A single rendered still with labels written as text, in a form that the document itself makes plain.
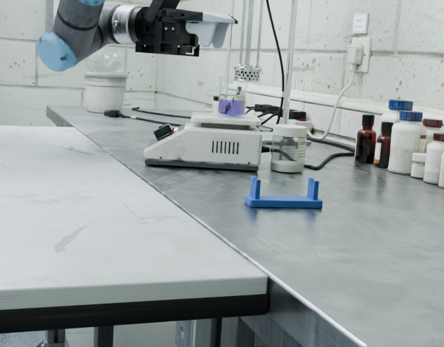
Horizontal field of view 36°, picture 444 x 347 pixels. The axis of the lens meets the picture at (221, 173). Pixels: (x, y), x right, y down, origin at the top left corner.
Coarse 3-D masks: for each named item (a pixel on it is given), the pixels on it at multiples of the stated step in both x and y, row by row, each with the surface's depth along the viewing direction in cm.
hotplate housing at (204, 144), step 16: (192, 128) 117; (208, 128) 118; (224, 128) 119; (240, 128) 119; (256, 128) 123; (160, 144) 117; (176, 144) 117; (192, 144) 117; (208, 144) 117; (224, 144) 117; (240, 144) 117; (256, 144) 118; (160, 160) 118; (176, 160) 118; (192, 160) 118; (208, 160) 118; (224, 160) 118; (240, 160) 118; (256, 160) 118
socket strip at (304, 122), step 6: (246, 114) 219; (252, 114) 215; (258, 114) 210; (270, 114) 203; (270, 120) 202; (276, 120) 198; (288, 120) 190; (294, 120) 188; (300, 120) 188; (306, 120) 190; (264, 126) 206; (270, 126) 202; (306, 126) 188
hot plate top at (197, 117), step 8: (200, 112) 128; (192, 120) 118; (200, 120) 117; (208, 120) 117; (216, 120) 117; (224, 120) 117; (232, 120) 117; (240, 120) 117; (248, 120) 117; (256, 120) 118
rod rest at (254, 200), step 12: (252, 180) 91; (312, 180) 93; (252, 192) 91; (312, 192) 92; (252, 204) 90; (264, 204) 90; (276, 204) 90; (288, 204) 91; (300, 204) 91; (312, 204) 91
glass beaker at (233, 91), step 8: (224, 80) 120; (232, 80) 119; (240, 80) 119; (248, 80) 121; (224, 88) 120; (232, 88) 119; (240, 88) 120; (224, 96) 120; (232, 96) 120; (240, 96) 120; (224, 104) 120; (232, 104) 120; (240, 104) 120; (224, 112) 120; (232, 112) 120; (240, 112) 121
